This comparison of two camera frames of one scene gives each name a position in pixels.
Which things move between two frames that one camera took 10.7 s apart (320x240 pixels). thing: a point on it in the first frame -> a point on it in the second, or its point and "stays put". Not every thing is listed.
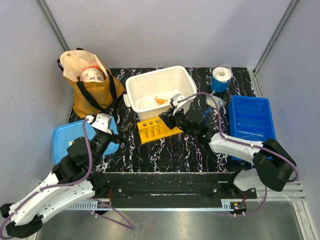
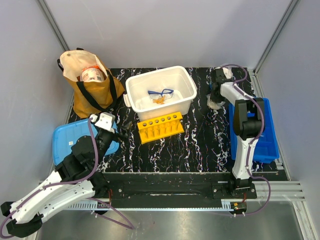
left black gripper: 124,131 stays put
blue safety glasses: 205,113 -> 167,93
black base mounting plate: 175,186 stays put
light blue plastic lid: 63,135 stays put
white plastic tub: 148,95 stays put
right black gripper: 169,117 -> 221,99
